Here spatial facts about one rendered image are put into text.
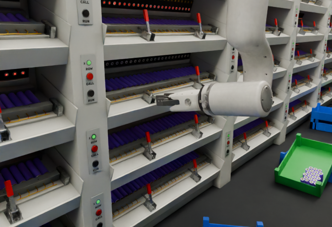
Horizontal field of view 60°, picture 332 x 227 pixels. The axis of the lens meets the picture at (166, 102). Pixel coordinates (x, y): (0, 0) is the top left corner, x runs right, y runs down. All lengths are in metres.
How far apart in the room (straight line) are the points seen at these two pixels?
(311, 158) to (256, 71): 0.95
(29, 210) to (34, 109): 0.24
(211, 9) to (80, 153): 0.80
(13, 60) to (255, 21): 0.51
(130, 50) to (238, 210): 0.79
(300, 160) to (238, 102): 1.00
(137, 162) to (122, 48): 0.37
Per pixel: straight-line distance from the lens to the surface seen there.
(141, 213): 1.06
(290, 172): 1.57
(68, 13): 0.71
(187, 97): 0.75
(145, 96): 0.91
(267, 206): 1.34
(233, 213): 1.26
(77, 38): 0.72
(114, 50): 0.79
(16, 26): 0.73
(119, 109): 0.84
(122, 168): 0.92
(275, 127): 1.96
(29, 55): 0.68
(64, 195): 0.83
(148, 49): 0.88
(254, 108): 0.66
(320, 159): 1.65
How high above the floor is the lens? 0.71
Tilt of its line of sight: 14 degrees down
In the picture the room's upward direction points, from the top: straight up
